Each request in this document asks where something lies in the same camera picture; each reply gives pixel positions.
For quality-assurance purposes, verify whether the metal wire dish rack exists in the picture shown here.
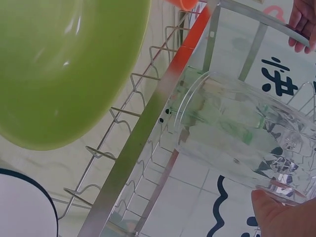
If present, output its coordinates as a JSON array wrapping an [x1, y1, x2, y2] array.
[[50, 0, 316, 237]]

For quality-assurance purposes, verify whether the orange plastic cup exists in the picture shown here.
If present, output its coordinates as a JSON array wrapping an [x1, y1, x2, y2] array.
[[179, 0, 198, 11]]

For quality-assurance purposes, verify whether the clear faceted drinking glass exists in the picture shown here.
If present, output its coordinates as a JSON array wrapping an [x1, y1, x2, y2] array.
[[173, 72, 316, 207]]

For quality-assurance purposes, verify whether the green plastic bowl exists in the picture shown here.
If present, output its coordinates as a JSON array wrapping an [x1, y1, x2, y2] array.
[[0, 0, 152, 152]]

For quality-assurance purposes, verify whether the person's left hand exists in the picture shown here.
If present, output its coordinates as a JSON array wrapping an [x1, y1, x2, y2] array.
[[288, 0, 316, 54]]

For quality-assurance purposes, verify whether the white plate with dark rim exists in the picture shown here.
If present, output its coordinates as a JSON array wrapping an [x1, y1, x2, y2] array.
[[0, 167, 59, 237]]

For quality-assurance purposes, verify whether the person's right hand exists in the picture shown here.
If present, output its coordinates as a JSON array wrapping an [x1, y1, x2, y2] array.
[[251, 189, 316, 237]]

